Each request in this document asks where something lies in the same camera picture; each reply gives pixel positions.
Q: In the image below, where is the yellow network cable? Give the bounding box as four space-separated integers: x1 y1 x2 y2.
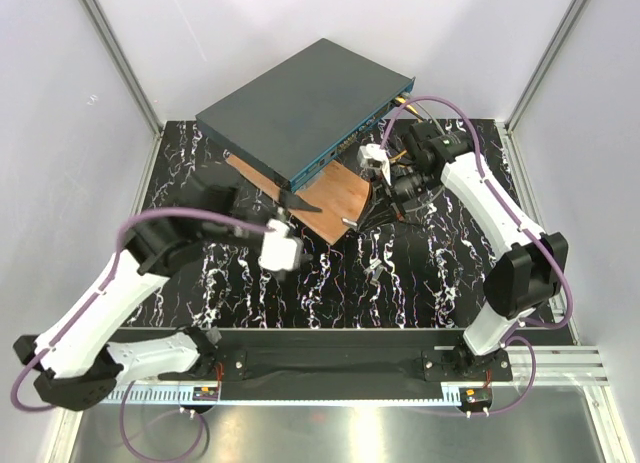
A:
389 96 421 164

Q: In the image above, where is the slotted cable duct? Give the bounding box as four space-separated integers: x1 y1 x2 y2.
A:
101 382 493 409

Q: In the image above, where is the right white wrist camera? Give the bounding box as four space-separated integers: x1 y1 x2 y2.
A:
357 143 391 185

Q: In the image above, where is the dark grey network switch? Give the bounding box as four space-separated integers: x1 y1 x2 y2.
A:
196 39 415 191

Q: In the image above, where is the wooden base board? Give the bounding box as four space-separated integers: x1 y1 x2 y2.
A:
225 152 376 246

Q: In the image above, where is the left aluminium frame post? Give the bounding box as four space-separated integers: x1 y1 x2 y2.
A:
69 0 166 134

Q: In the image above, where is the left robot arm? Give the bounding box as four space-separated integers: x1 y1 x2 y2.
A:
10 177 319 413

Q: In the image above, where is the black marble pattern mat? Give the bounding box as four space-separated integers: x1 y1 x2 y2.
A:
124 117 569 330

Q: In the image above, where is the aluminium frame post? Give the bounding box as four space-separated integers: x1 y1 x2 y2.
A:
504 0 601 134
69 0 166 134

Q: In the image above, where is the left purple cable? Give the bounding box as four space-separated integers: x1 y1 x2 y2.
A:
9 207 271 462

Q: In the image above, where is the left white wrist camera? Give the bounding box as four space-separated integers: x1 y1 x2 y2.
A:
258 219 303 272

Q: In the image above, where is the right aluminium frame post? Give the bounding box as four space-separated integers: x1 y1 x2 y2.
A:
504 0 601 134

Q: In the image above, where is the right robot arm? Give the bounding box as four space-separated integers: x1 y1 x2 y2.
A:
356 122 568 380

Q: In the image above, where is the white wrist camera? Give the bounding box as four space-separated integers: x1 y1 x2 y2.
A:
258 219 303 272
357 143 391 185

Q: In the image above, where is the grey network cable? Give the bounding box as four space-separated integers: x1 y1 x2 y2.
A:
399 96 449 219

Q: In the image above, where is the purple cable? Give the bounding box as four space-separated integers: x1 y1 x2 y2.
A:
379 96 574 417
9 207 271 462

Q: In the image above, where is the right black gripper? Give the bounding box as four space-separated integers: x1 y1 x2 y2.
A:
356 165 439 233

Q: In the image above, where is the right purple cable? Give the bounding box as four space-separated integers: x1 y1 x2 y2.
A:
379 96 574 417

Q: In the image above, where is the aluminium rail profile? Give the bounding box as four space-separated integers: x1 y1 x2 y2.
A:
507 346 609 386

